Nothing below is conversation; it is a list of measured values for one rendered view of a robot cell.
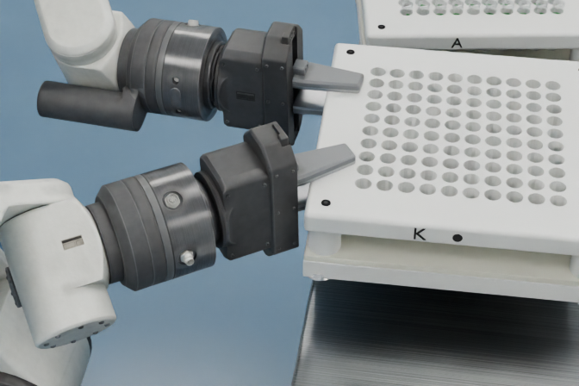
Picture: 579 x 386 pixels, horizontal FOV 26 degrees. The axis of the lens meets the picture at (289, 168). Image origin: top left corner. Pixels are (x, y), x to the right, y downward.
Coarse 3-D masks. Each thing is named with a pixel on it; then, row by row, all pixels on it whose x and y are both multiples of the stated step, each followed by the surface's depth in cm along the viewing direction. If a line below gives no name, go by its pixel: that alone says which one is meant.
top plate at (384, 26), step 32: (384, 0) 132; (448, 0) 132; (480, 0) 132; (512, 0) 132; (576, 0) 132; (384, 32) 128; (416, 32) 128; (448, 32) 128; (480, 32) 128; (512, 32) 128; (544, 32) 128; (576, 32) 128
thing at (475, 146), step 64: (384, 64) 115; (448, 64) 115; (512, 64) 115; (576, 64) 115; (320, 128) 108; (384, 128) 108; (448, 128) 110; (512, 128) 109; (576, 128) 108; (320, 192) 102; (384, 192) 102; (448, 192) 103; (512, 192) 102; (576, 192) 102
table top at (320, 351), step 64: (320, 320) 107; (384, 320) 107; (448, 320) 107; (512, 320) 107; (576, 320) 107; (320, 384) 102; (384, 384) 102; (448, 384) 102; (512, 384) 102; (576, 384) 102
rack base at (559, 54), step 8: (360, 0) 141; (360, 8) 140; (360, 16) 138; (360, 24) 137; (360, 32) 137; (360, 40) 137; (512, 56) 132; (520, 56) 132; (528, 56) 132; (536, 56) 132; (544, 56) 132; (552, 56) 132; (560, 56) 132; (568, 56) 132
